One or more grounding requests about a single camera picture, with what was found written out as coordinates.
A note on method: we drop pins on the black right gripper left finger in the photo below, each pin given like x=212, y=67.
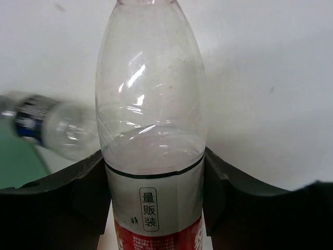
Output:
x=65, y=210

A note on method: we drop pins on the green plastic bin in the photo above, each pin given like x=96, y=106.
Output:
x=20, y=161

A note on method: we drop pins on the small bottle blue label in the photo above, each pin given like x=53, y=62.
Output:
x=67, y=128

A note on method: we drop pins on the clear bottle red label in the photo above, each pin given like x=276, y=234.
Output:
x=152, y=128

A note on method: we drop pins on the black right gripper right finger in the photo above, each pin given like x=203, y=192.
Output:
x=242, y=212

